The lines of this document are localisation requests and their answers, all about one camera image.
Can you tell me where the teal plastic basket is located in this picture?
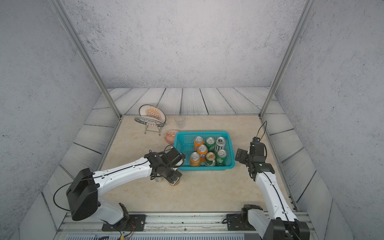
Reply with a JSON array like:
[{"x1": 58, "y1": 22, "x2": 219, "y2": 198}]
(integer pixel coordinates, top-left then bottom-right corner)
[{"x1": 174, "y1": 131, "x2": 235, "y2": 171}]

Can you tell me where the orange soda can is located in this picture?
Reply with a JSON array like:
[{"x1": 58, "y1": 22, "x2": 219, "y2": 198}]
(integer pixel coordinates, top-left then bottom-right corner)
[{"x1": 170, "y1": 179, "x2": 180, "y2": 186}]

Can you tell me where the orange can front row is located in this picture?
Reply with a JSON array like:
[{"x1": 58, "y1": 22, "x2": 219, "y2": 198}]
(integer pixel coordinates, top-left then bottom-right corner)
[{"x1": 190, "y1": 152, "x2": 201, "y2": 167}]

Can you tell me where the orange can row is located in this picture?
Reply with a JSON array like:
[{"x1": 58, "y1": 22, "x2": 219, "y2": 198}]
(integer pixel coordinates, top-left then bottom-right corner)
[
  {"x1": 194, "y1": 136, "x2": 204, "y2": 152},
  {"x1": 190, "y1": 152, "x2": 201, "y2": 167}
]

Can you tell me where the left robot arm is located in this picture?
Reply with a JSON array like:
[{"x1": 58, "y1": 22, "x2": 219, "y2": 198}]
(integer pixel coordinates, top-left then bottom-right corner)
[{"x1": 66, "y1": 148, "x2": 186, "y2": 229}]

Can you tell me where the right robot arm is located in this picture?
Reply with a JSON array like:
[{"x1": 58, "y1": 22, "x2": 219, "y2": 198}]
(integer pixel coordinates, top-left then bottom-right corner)
[{"x1": 235, "y1": 137, "x2": 311, "y2": 240}]

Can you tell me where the green Sprite can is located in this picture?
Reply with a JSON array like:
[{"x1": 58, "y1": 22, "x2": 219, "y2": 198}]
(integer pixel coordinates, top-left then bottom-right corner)
[{"x1": 216, "y1": 149, "x2": 228, "y2": 167}]

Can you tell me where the orange patterned bowl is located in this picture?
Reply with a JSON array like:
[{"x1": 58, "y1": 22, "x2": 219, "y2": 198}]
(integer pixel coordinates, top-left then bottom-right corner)
[{"x1": 165, "y1": 130, "x2": 179, "y2": 145}]

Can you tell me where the green white can front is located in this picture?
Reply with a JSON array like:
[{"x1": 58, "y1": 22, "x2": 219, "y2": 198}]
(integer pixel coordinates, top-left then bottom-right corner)
[{"x1": 205, "y1": 152, "x2": 216, "y2": 167}]

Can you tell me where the green can back row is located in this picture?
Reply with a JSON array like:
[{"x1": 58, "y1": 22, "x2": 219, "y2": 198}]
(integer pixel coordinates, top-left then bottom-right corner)
[{"x1": 205, "y1": 137, "x2": 216, "y2": 152}]

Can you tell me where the orange Fanta can middle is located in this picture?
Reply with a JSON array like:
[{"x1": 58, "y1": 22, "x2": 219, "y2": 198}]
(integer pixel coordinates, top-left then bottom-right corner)
[{"x1": 197, "y1": 144, "x2": 208, "y2": 163}]

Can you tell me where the orange can back row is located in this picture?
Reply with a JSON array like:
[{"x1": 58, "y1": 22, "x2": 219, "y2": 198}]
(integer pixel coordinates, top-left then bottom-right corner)
[{"x1": 194, "y1": 136, "x2": 204, "y2": 152}]

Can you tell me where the green rimmed plate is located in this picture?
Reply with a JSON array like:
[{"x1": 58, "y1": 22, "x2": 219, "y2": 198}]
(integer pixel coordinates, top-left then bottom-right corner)
[{"x1": 135, "y1": 116, "x2": 165, "y2": 128}]

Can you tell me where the clear glass cup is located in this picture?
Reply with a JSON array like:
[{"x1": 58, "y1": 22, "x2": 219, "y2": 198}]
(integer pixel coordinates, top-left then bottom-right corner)
[{"x1": 174, "y1": 115, "x2": 186, "y2": 129}]

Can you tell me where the upright sunburst plate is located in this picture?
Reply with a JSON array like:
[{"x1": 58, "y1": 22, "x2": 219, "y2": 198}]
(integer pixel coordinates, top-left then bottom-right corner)
[{"x1": 139, "y1": 104, "x2": 167, "y2": 123}]

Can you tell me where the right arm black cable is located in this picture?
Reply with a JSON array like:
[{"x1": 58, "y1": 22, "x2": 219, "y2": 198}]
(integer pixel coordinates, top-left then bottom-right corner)
[{"x1": 256, "y1": 120, "x2": 269, "y2": 142}]

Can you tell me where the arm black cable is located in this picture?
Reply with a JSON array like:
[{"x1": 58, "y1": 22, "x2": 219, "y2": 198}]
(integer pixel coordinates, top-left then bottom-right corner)
[
  {"x1": 256, "y1": 120, "x2": 269, "y2": 142},
  {"x1": 53, "y1": 161, "x2": 151, "y2": 213}
]

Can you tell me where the metal wire plate stand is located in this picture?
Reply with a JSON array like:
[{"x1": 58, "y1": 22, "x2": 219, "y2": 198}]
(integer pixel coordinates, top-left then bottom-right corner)
[{"x1": 144, "y1": 123, "x2": 165, "y2": 136}]

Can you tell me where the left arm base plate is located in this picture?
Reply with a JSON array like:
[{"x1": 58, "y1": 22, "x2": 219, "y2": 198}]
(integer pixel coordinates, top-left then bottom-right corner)
[{"x1": 102, "y1": 214, "x2": 147, "y2": 232}]

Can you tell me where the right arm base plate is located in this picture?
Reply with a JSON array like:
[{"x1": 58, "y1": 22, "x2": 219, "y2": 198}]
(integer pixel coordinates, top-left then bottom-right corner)
[{"x1": 222, "y1": 214, "x2": 255, "y2": 231}]

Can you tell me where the aluminium front rail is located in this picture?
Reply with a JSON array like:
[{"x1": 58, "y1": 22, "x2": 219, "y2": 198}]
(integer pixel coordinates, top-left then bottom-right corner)
[{"x1": 54, "y1": 212, "x2": 260, "y2": 240}]

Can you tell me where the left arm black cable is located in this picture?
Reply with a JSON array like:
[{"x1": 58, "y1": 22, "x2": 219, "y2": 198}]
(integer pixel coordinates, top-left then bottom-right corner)
[{"x1": 53, "y1": 161, "x2": 151, "y2": 213}]

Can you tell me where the right aluminium frame post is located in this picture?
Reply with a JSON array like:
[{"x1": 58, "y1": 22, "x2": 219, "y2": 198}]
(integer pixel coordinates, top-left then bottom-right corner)
[{"x1": 259, "y1": 0, "x2": 315, "y2": 119}]

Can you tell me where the aluminium frame post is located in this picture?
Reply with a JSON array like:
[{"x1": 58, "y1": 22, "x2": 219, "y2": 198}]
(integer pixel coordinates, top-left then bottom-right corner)
[
  {"x1": 49, "y1": 0, "x2": 123, "y2": 120},
  {"x1": 259, "y1": 0, "x2": 315, "y2": 119}
]

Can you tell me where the left aluminium frame post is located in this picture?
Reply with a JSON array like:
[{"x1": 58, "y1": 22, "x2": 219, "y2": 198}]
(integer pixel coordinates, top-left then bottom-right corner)
[{"x1": 49, "y1": 0, "x2": 123, "y2": 120}]

